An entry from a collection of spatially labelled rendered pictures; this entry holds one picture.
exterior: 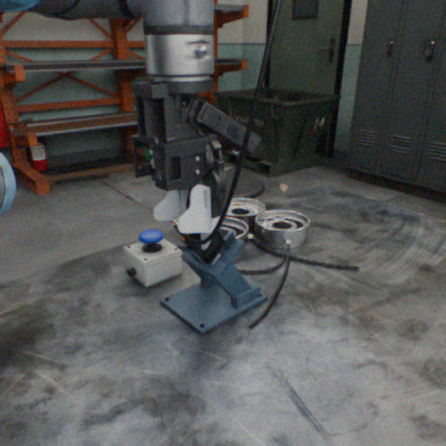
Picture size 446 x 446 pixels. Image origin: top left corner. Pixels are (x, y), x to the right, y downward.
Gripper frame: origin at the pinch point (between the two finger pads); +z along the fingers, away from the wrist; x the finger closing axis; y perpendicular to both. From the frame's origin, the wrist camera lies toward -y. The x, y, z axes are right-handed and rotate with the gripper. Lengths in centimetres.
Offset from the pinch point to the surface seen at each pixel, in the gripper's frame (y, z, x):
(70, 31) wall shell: -149, -32, -380
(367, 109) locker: -298, 29, -152
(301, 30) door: -353, -33, -273
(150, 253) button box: 0.8, 7.3, -12.2
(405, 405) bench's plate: -5.1, 11.9, 28.4
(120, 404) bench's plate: 17.8, 11.9, 8.3
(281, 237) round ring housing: -22.6, 9.2, -4.8
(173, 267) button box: -2.0, 10.0, -9.9
